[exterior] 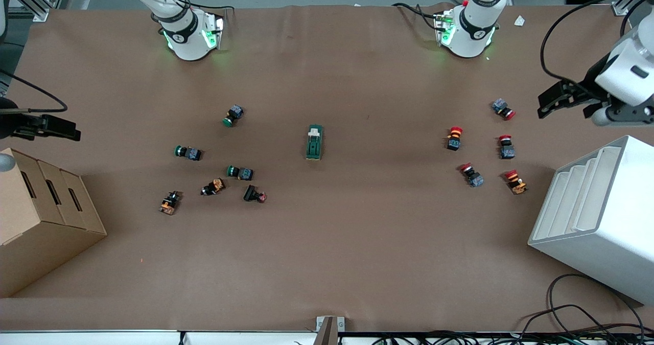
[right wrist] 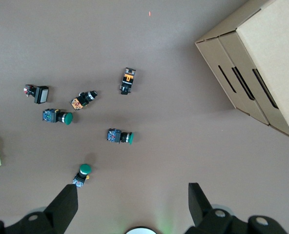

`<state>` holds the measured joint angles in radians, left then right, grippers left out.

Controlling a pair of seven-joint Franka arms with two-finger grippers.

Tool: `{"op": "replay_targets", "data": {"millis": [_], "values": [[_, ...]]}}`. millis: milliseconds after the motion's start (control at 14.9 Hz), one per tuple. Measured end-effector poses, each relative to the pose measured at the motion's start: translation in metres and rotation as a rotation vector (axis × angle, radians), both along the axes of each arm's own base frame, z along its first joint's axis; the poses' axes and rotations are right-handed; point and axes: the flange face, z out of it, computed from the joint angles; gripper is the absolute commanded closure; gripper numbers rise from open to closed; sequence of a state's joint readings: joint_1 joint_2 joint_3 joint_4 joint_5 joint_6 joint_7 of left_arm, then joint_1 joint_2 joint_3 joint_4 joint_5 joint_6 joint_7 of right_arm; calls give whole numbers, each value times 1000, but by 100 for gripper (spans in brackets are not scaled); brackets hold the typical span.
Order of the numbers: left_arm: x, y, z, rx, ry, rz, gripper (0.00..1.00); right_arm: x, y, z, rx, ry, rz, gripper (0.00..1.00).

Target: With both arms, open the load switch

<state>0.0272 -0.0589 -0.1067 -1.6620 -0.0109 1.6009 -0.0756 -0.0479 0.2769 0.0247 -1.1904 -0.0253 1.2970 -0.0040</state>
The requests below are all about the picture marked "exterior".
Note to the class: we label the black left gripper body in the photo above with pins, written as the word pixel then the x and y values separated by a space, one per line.
pixel 590 87

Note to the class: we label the green terminal block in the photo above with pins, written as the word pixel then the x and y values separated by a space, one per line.
pixel 314 148

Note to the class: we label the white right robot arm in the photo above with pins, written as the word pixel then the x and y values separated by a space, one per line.
pixel 184 38

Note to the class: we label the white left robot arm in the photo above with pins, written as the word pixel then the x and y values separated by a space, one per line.
pixel 475 28

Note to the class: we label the red mushroom button grey base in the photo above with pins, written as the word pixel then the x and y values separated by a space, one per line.
pixel 476 180
pixel 499 106
pixel 507 152

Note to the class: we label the white paper scrap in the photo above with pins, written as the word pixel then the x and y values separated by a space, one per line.
pixel 519 21

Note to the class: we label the red mushroom button orange base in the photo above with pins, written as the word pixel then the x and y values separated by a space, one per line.
pixel 517 185
pixel 453 143

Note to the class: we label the brown cardboard box with slots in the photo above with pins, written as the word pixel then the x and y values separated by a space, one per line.
pixel 30 243

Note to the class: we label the white stepped storage box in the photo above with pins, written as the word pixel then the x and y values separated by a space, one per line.
pixel 613 222

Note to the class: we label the black push button orange base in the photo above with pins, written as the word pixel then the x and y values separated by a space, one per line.
pixel 168 205

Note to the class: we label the green mushroom push button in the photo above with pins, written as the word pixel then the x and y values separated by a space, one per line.
pixel 193 154
pixel 235 112
pixel 245 173

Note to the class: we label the black selector switch orange base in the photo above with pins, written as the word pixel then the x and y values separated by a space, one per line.
pixel 217 185

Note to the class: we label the black switch red tip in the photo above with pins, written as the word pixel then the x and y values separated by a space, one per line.
pixel 250 193

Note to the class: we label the white table edge rail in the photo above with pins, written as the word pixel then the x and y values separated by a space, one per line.
pixel 102 339

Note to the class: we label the metal table edge bracket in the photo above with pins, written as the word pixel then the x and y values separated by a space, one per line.
pixel 329 332

